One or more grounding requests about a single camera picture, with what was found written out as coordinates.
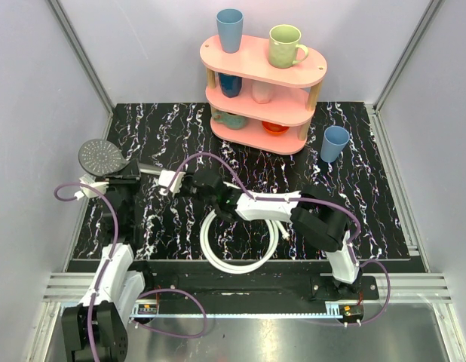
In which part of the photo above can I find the grey shower head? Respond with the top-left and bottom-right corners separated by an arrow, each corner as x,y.
78,138 -> 162,179

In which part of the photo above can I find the white shower hose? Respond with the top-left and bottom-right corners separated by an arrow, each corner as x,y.
200,180 -> 290,275

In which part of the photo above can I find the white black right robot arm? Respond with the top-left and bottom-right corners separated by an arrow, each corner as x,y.
168,171 -> 361,299

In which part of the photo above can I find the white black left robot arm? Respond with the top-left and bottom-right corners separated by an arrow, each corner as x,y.
61,161 -> 155,361

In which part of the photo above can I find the teal ceramic mug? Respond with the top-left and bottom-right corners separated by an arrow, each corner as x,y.
212,111 -> 248,130

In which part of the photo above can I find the orange bowl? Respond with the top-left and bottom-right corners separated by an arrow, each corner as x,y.
262,121 -> 290,136

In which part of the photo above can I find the pink three-tier shelf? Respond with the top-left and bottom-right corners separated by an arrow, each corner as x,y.
200,35 -> 327,155

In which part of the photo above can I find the dark blue cup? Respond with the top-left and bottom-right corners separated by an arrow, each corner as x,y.
218,73 -> 243,98

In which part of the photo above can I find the pink faceted cup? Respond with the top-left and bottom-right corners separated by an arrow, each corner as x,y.
252,81 -> 274,104

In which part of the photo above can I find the blue cup on table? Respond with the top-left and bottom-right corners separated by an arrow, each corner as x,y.
320,125 -> 350,163

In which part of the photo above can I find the blue cup on shelf top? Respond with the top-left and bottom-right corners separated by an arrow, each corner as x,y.
216,8 -> 244,54

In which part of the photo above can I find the green mug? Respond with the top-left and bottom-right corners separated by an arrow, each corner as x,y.
268,24 -> 309,69

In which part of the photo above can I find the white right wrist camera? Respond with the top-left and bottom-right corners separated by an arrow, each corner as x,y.
158,170 -> 185,196

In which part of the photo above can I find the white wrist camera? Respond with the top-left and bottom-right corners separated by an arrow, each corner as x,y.
158,170 -> 185,196
74,175 -> 109,200

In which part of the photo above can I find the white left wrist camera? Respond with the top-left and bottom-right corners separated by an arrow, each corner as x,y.
74,175 -> 109,200

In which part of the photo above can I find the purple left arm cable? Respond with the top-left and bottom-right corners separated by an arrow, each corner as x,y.
54,182 -> 208,362

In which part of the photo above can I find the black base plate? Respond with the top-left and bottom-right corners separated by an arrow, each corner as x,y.
146,267 -> 380,317

